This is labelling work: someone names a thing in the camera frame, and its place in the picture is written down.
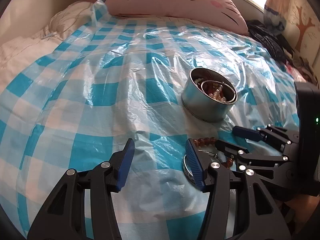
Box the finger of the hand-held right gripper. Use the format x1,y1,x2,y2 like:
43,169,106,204
215,140,291,171
232,124,300,153

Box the brown tree wall sticker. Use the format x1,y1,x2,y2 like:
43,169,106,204
287,0,320,55

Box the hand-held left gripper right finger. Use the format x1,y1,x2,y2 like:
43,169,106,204
185,139,292,240

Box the red cloth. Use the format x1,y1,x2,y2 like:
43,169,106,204
285,60,308,83

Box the white duvet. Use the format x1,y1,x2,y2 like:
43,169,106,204
0,1,95,100

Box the round metal tin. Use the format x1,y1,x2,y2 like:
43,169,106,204
181,67,238,123

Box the black clothes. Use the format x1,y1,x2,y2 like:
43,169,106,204
247,19,295,64

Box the blue checkered plastic sheet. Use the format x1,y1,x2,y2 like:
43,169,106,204
0,0,308,240

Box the silver patterned bangle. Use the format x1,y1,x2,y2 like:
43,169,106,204
183,150,225,183

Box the person's right forearm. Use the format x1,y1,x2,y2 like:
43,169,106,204
295,192,320,240

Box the pale pink bead bracelet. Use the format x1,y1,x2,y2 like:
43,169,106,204
204,82,227,103

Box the plain silver bangle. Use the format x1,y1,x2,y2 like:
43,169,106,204
201,79,237,105

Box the brown bead bracelet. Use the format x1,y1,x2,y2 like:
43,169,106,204
192,137,235,170

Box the pink cat face pillow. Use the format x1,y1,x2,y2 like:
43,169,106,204
104,0,249,35

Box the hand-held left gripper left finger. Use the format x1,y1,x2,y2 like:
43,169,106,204
27,138,135,240

